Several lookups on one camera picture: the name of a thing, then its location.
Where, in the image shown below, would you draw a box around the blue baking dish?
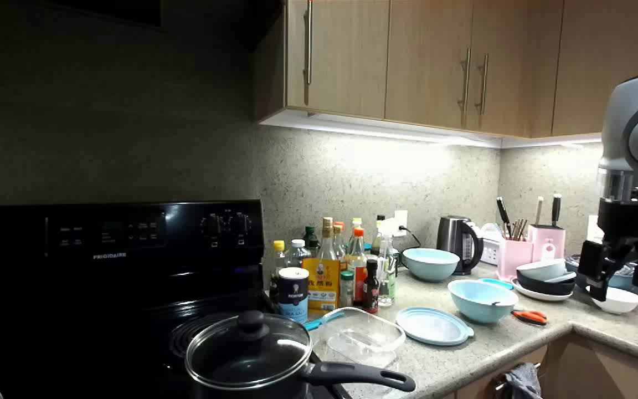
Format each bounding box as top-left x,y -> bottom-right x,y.
608,261 -> 638,292

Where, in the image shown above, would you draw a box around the clear glass container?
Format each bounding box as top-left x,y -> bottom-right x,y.
313,304 -> 408,369

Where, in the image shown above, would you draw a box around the yellow label bottle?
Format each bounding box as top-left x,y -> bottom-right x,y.
301,215 -> 343,319

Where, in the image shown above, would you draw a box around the clear water bottle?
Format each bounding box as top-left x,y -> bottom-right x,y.
287,236 -> 313,271

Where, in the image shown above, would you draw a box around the dark blue white can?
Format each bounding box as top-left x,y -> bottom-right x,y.
276,265 -> 313,325

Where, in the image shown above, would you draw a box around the clear glass bottle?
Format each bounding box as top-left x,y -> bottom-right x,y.
377,233 -> 399,309

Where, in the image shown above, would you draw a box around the white plastic bottle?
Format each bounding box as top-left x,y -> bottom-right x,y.
370,213 -> 392,253

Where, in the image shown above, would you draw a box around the pink knife block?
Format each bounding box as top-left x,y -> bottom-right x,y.
527,224 -> 567,265

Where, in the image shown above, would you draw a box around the small white wall outlet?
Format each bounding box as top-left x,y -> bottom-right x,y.
586,213 -> 605,243

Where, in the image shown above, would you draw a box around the red sauce bottle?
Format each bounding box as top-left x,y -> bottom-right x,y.
351,226 -> 370,306

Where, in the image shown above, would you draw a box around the wooden base cabinet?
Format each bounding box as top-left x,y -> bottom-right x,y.
447,329 -> 638,399

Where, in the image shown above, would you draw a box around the black saucepan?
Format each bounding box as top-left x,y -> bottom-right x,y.
184,346 -> 418,399

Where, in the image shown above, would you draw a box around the small white bowl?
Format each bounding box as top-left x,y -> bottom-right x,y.
591,285 -> 638,316

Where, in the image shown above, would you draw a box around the yellow cap bottle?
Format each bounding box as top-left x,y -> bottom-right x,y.
269,236 -> 291,300

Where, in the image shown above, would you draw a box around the green glass bottle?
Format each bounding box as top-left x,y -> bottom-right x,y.
301,224 -> 321,258

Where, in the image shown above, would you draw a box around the light blue bowl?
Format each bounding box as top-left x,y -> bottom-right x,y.
402,246 -> 464,284
447,277 -> 518,325

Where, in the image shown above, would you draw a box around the dark stacked bowls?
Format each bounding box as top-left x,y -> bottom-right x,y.
517,258 -> 578,296

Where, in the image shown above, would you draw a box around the dark sauce bottle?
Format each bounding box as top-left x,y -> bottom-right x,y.
362,257 -> 381,314

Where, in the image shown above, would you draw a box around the under cabinet light strip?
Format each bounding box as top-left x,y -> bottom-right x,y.
259,108 -> 605,151

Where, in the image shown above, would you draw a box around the white plate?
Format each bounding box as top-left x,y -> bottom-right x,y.
514,284 -> 577,304

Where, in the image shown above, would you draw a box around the metal spoon handle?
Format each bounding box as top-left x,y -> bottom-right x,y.
483,294 -> 518,309

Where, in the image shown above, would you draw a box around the black handled knife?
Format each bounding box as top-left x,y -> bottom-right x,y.
550,193 -> 566,230

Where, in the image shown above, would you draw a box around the black electric stove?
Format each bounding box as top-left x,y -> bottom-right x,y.
0,196 -> 351,399

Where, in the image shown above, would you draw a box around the light handled knife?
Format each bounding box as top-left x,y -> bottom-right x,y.
533,195 -> 548,227

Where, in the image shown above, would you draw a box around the pink utensil holder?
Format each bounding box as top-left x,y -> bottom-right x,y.
496,236 -> 534,282

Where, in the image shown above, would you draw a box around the grey hanging towel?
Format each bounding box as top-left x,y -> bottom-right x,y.
495,360 -> 546,399

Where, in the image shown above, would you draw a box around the orange cap bottle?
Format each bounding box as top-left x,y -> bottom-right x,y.
332,220 -> 351,261

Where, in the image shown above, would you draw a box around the green cap jar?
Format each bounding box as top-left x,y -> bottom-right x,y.
338,268 -> 356,308

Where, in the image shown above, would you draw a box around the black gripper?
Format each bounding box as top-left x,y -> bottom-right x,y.
577,193 -> 638,300

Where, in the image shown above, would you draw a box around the dark kitchen utensils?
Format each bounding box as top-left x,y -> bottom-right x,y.
495,195 -> 533,243

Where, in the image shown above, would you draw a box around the glass pot lid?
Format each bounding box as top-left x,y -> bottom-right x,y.
183,308 -> 315,392

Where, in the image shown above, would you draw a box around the wooden wall cabinets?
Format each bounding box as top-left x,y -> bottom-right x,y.
251,0 -> 638,141

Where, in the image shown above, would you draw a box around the metal cabinet handle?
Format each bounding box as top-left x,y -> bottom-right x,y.
474,53 -> 490,114
457,50 -> 472,110
301,5 -> 315,89

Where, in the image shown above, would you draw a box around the light blue round lid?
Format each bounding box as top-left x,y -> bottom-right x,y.
395,306 -> 476,347

